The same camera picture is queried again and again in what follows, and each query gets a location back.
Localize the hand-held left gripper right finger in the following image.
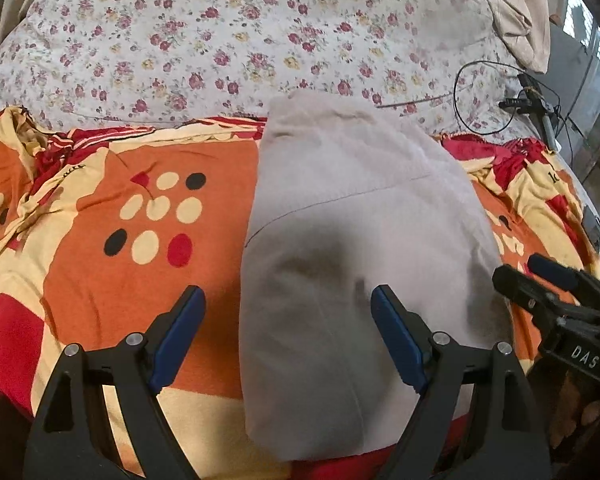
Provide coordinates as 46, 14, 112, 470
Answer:
371, 285, 553, 480

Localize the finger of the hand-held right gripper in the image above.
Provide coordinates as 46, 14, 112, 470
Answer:
526, 253, 593, 293
491, 264, 581, 323

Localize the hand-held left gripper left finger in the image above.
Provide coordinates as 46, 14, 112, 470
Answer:
22, 285, 207, 480

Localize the beige jacket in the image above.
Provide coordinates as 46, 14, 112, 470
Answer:
239, 89, 513, 463

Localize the person's right hand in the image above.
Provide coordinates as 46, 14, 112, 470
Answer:
547, 372, 600, 451

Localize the black phone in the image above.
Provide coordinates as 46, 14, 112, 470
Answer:
580, 212, 600, 257

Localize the orange red yellow printed bedsheet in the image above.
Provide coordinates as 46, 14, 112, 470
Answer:
0, 105, 600, 480

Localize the black device on metal stand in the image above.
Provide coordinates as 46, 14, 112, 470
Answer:
498, 74, 562, 152

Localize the grey cabinet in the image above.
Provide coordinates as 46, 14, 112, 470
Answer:
545, 25, 600, 188

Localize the beige cloth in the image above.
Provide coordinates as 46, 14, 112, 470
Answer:
462, 0, 552, 73

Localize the white floral quilt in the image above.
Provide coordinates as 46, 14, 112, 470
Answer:
0, 0, 546, 136

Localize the black cable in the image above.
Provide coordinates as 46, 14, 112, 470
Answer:
452, 60, 527, 136

